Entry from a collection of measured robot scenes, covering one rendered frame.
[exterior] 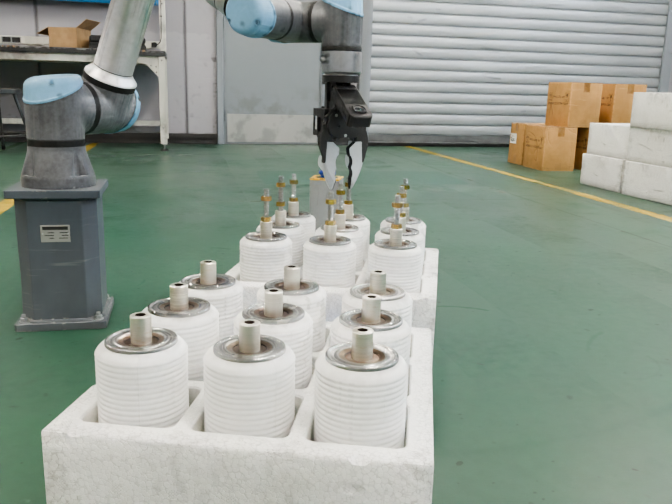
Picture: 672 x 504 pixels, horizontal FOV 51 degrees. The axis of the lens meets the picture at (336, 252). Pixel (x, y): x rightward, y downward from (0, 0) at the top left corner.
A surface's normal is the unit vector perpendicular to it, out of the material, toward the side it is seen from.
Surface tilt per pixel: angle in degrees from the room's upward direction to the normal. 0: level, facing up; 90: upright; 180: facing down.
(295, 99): 90
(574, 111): 90
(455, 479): 0
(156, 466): 90
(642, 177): 90
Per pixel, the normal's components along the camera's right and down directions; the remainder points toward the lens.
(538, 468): 0.03, -0.97
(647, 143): -0.97, 0.03
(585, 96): 0.24, 0.23
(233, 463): -0.13, 0.22
